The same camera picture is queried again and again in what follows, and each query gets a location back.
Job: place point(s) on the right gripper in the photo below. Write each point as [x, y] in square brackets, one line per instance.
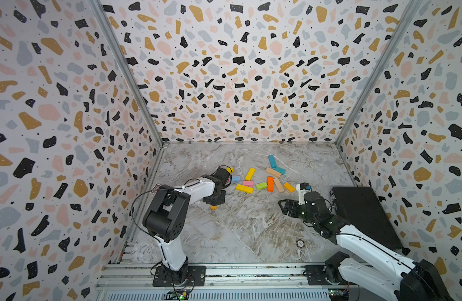
[293, 205]

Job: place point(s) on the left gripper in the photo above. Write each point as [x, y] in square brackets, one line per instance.
[222, 199]

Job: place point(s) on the lime green block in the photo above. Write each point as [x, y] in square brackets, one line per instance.
[263, 185]

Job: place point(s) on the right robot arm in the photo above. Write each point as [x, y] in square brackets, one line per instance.
[385, 273]

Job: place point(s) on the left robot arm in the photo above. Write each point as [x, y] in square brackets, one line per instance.
[166, 215]

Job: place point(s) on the amber flat block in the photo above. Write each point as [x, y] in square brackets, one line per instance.
[289, 187]

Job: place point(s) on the natural wood long block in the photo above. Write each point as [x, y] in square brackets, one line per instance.
[278, 185]

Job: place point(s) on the yellow block lower middle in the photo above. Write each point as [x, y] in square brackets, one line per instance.
[245, 189]

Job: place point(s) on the orange block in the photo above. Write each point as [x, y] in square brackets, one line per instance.
[270, 184]

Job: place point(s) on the round table grommet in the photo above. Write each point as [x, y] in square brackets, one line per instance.
[300, 244]

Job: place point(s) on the teal small block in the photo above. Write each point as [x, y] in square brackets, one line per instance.
[280, 170]

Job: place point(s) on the yellow upright long block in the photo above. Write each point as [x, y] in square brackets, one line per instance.
[250, 174]

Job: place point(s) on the natural wood upper block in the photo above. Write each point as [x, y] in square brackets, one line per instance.
[273, 172]

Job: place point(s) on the teal long block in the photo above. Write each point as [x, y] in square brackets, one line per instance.
[272, 161]

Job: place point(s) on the small printed card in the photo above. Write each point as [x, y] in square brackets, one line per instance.
[155, 188]

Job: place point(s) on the black carrying case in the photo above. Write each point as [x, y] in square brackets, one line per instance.
[360, 206]

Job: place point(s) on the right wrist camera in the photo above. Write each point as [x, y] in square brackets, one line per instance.
[302, 189]

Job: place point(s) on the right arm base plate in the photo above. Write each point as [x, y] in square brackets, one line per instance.
[323, 275]

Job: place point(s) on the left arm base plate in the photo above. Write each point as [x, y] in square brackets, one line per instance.
[193, 276]

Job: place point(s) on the aluminium front rail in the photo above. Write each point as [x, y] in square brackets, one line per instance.
[233, 281]

